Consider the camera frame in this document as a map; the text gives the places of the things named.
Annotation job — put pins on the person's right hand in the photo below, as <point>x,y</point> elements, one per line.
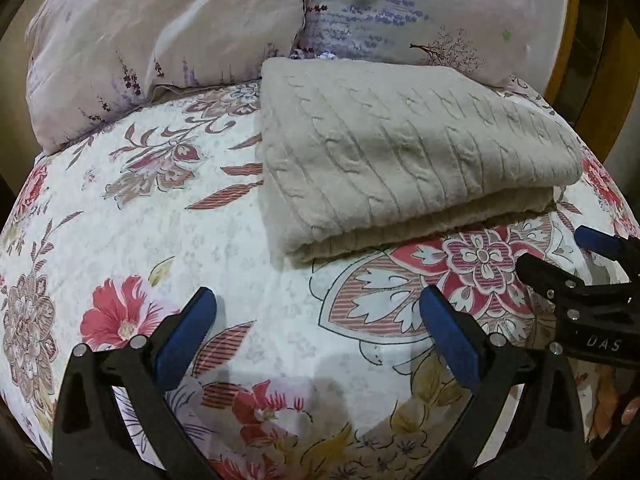
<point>631,412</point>

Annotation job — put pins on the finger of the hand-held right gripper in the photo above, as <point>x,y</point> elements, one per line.
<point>555,285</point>
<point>600,242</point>

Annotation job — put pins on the lavender print pillow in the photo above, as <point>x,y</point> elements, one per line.
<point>415,15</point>

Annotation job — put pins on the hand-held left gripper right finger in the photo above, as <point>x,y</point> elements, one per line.
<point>450,332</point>

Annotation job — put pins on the pink floral pillow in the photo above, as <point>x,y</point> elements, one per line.
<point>150,40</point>

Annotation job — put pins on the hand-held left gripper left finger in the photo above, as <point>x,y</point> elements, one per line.
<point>186,327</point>

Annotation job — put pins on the floral bed sheet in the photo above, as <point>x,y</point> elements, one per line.
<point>250,240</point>

